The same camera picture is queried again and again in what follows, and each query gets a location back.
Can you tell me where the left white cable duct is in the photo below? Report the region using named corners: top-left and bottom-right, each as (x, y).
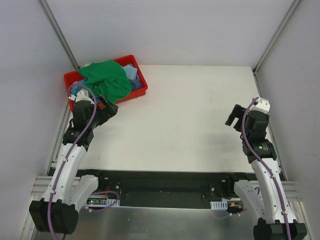
top-left (100, 198), bottom-right (120, 207)

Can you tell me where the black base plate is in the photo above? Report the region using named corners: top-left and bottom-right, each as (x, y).
top-left (76, 169), bottom-right (257, 209)

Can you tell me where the aluminium frame post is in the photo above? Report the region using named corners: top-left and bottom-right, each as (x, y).
top-left (38, 0), bottom-right (80, 70)
top-left (252, 0), bottom-right (303, 76)

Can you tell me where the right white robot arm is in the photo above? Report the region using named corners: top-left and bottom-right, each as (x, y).
top-left (225, 103), bottom-right (308, 240)

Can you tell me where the right white cable duct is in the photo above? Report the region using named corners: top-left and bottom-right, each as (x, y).
top-left (210, 201), bottom-right (228, 211)

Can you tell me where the white cable duct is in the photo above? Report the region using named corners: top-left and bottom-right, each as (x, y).
top-left (210, 201), bottom-right (228, 211)
top-left (100, 198), bottom-right (120, 207)

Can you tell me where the aluminium front rail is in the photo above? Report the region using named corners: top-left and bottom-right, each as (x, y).
top-left (31, 176), bottom-right (52, 197)

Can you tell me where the right aluminium frame post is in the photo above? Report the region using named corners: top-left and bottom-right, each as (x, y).
top-left (252, 0), bottom-right (303, 76)

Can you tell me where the green t shirt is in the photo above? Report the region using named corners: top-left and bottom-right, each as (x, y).
top-left (77, 60), bottom-right (132, 104)

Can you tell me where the red plastic bin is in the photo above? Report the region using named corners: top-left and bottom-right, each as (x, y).
top-left (64, 55), bottom-right (148, 104)

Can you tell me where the lavender t shirt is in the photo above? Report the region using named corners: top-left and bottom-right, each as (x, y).
top-left (72, 78), bottom-right (87, 88)

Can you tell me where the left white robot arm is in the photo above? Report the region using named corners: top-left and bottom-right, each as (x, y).
top-left (29, 95), bottom-right (118, 236)

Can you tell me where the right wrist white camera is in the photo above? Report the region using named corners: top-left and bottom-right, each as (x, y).
top-left (250, 96), bottom-right (271, 114)

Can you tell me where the wrist white camera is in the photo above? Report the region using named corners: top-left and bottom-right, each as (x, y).
top-left (68, 89), bottom-right (94, 104)
top-left (250, 96), bottom-right (271, 114)

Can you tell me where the dark blue t shirt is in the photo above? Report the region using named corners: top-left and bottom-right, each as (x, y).
top-left (129, 79), bottom-right (143, 91)

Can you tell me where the left aluminium frame post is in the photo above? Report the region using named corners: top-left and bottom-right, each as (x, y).
top-left (38, 0), bottom-right (80, 70)

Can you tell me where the light blue t shirt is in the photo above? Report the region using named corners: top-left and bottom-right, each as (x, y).
top-left (122, 64), bottom-right (139, 80)

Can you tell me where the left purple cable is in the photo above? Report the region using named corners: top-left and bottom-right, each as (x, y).
top-left (47, 83), bottom-right (98, 235)

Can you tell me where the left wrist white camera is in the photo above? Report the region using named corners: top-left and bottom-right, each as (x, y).
top-left (68, 89), bottom-right (94, 104)

